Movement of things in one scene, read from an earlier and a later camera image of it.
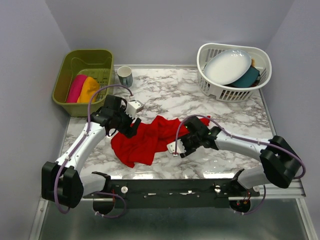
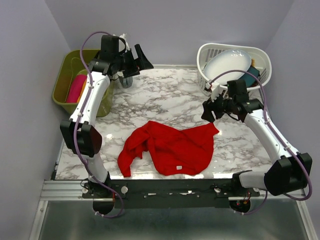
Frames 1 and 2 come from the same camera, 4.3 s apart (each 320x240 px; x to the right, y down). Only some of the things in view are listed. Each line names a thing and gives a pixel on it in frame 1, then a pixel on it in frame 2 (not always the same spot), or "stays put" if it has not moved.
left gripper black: (129, 131) → (141, 63)
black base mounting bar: (172, 193) stays put
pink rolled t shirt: (76, 88) stays put
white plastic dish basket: (262, 61) stays put
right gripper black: (188, 151) → (208, 106)
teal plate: (248, 79) stays put
